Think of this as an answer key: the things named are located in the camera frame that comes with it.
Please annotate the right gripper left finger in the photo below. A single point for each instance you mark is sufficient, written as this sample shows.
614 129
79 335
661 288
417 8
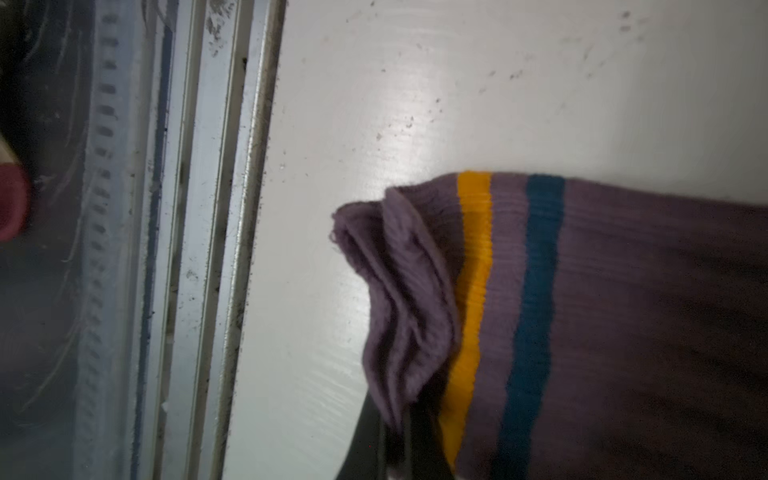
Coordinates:
366 458

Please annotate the red round object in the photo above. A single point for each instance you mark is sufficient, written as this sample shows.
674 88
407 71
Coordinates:
15 199

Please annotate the purple striped sock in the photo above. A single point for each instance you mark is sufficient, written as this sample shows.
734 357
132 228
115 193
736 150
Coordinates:
565 329

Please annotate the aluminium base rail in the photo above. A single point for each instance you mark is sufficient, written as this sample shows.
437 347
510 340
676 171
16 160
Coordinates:
180 105

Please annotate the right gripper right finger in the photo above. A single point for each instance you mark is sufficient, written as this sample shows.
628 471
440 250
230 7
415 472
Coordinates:
423 456

